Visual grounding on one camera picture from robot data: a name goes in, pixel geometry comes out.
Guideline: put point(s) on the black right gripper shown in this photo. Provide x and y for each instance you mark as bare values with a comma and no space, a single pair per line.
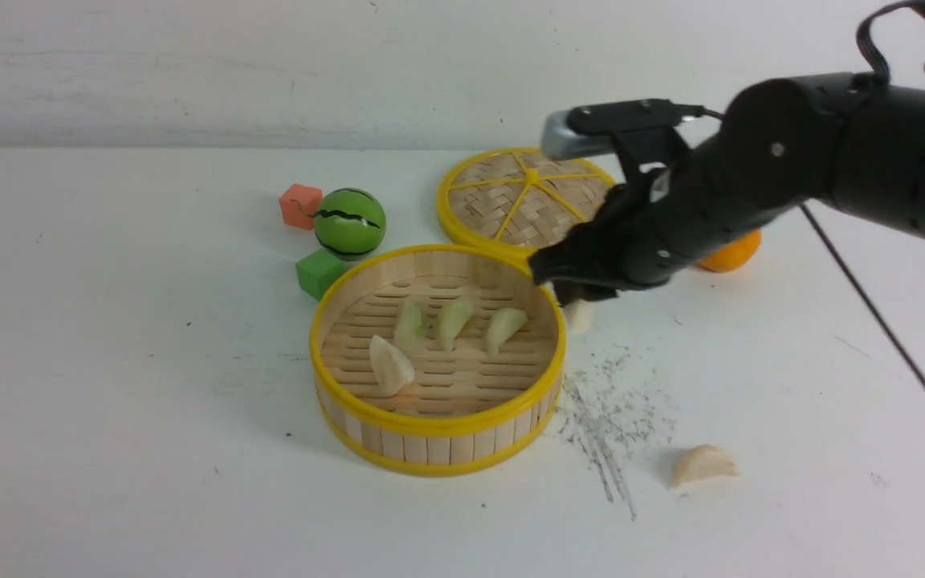
716,195

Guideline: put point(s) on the green dumpling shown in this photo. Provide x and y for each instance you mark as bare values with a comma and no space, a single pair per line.
411,327
502,325
452,319

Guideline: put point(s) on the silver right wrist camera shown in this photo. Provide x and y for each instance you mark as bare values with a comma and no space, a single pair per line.
638,133

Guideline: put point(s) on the white dumpling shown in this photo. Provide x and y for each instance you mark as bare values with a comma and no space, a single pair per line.
392,370
704,463
579,316

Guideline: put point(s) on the orange-red foam cube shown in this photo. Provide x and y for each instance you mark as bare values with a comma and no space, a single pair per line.
298,205

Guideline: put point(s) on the woven bamboo steamer lid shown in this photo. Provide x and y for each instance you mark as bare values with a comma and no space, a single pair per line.
513,201

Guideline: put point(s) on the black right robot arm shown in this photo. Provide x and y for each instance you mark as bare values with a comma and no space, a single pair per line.
840,139

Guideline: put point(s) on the bamboo steamer tray yellow rim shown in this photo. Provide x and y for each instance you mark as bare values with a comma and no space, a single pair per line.
466,411

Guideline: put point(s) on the green striped watermelon ball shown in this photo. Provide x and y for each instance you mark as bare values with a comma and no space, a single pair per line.
350,223

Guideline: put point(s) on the orange toy pear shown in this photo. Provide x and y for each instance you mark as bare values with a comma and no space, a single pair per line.
733,256

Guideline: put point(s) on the green foam cube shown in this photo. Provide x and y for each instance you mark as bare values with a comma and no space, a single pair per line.
318,271

